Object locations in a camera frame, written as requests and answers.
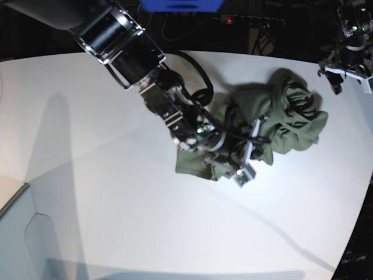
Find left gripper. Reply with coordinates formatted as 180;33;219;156
318;57;372;95

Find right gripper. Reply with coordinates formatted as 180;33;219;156
203;118;269;175

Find green t-shirt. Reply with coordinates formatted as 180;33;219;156
175;68;328;181

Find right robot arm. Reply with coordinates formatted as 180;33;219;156
3;1;268;180

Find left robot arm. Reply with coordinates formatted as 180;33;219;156
318;1;372;95

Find black power strip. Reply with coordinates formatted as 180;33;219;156
220;15;286;28

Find blue box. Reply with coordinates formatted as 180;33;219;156
140;0;224;13

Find yellow cable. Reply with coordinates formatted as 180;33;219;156
160;14;190;41

